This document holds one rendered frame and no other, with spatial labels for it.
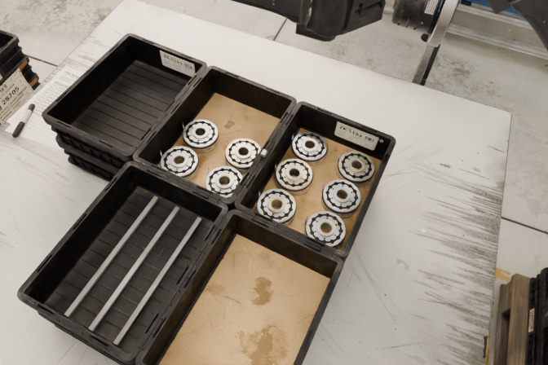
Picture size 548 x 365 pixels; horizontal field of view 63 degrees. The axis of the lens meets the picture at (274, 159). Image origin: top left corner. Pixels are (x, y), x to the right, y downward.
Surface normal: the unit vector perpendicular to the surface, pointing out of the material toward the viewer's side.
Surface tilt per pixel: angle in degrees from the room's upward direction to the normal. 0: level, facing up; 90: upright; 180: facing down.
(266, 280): 0
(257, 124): 0
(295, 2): 90
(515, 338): 1
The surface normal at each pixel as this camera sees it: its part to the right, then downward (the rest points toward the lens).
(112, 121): 0.05, -0.57
